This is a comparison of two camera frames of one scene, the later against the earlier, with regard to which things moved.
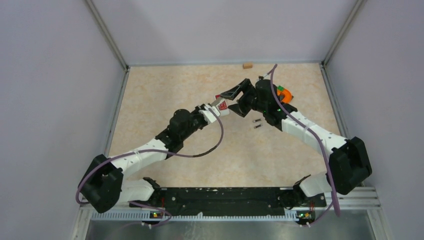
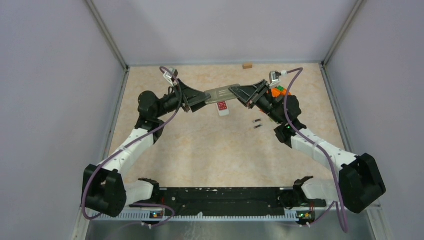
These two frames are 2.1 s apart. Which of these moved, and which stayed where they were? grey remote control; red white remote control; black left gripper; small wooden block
Moved: grey remote control; black left gripper
Stayed: red white remote control; small wooden block
